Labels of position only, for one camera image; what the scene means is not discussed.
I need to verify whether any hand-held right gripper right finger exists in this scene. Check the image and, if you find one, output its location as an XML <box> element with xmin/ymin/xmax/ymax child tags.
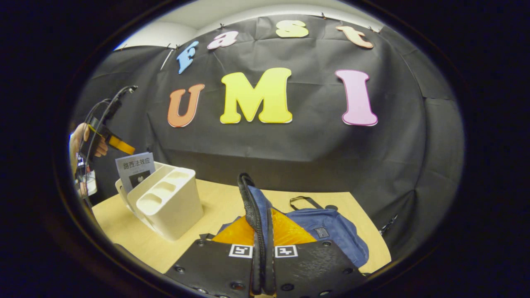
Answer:
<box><xmin>265</xmin><ymin>207</ymin><xmax>368</xmax><ymax>298</ymax></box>

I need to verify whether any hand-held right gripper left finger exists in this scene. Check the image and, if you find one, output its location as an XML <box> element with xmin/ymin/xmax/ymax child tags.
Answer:
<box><xmin>165</xmin><ymin>215</ymin><xmax>265</xmax><ymax>298</ymax></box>

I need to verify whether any blue schoolbag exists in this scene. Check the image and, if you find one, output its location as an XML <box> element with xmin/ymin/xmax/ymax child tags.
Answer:
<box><xmin>199</xmin><ymin>173</ymin><xmax>370</xmax><ymax>269</ymax></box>

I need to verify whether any cream plastic bookshelf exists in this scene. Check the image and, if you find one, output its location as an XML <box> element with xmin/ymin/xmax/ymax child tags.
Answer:
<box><xmin>115</xmin><ymin>162</ymin><xmax>204</xmax><ymax>241</ymax></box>

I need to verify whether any white side desk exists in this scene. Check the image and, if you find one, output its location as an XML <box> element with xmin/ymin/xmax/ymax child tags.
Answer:
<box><xmin>75</xmin><ymin>169</ymin><xmax>98</xmax><ymax>197</ymax></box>

